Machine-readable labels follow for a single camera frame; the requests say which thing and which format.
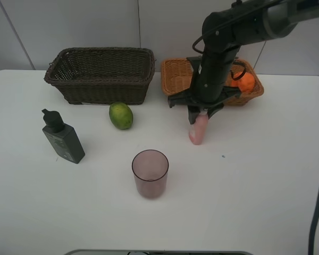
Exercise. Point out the pink translucent plastic cup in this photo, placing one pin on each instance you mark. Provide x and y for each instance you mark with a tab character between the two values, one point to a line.
150	169

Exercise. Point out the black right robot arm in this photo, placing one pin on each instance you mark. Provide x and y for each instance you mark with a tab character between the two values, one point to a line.
223	33

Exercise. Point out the green lime fruit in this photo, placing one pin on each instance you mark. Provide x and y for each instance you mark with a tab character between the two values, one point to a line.
121	116

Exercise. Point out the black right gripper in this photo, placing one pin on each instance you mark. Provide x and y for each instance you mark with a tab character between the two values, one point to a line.
210	95

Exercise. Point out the dark brown wicker basket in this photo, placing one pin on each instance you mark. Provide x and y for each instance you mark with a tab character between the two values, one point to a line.
102	75

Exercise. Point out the pink squeeze bottle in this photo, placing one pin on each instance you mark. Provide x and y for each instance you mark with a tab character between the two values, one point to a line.
198	129

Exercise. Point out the orange wicker basket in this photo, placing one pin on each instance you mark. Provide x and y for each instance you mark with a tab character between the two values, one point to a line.
176	74

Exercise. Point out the orange mandarin fruit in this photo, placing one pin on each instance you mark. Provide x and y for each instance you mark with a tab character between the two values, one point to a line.
245	84

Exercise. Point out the dark green pump bottle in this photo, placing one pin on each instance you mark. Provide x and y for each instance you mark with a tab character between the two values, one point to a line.
62	137

